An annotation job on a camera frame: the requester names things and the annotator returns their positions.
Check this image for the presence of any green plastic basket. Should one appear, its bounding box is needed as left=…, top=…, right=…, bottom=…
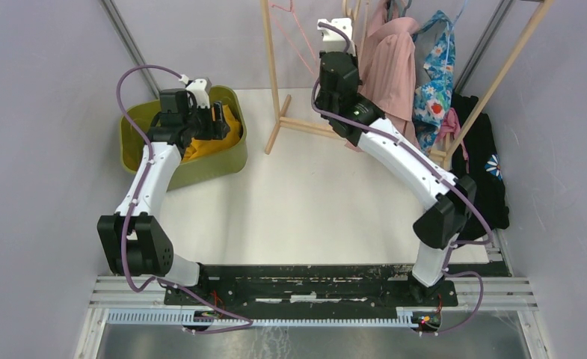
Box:
left=118, top=85, right=248, bottom=191

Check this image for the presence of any black garment with flower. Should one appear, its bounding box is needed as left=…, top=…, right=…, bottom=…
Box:
left=451, top=93, right=510, bottom=241

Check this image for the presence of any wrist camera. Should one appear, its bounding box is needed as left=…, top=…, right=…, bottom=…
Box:
left=317, top=17, right=356, bottom=56
left=179, top=74, right=212, bottom=109

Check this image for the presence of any pink wire hanger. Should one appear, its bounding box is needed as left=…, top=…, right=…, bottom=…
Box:
left=267, top=1, right=319, bottom=76

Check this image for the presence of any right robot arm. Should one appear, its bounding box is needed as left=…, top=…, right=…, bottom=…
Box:
left=312, top=52, right=476, bottom=305

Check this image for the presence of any pink garment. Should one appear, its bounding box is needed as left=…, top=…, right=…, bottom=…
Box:
left=357, top=1, right=419, bottom=147

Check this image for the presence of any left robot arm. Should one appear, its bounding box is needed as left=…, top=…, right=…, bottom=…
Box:
left=97, top=84, right=230, bottom=304

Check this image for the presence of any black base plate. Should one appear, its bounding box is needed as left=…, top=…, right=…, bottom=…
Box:
left=193, top=264, right=458, bottom=320

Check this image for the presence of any yellow skirt grey lining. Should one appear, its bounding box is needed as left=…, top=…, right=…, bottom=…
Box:
left=179, top=102, right=244, bottom=164

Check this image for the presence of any wooden clothes rack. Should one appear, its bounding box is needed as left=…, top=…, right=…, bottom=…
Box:
left=260, top=1, right=553, bottom=169

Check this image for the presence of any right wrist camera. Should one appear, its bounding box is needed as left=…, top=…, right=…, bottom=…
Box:
left=317, top=17, right=356, bottom=56

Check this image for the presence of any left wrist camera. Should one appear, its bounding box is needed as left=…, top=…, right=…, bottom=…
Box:
left=179, top=74, right=212, bottom=109

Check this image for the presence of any blue floral garment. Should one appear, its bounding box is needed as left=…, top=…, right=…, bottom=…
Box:
left=412, top=10, right=455, bottom=153

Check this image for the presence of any wooden hanger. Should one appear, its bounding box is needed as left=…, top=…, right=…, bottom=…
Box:
left=342, top=0, right=371, bottom=49

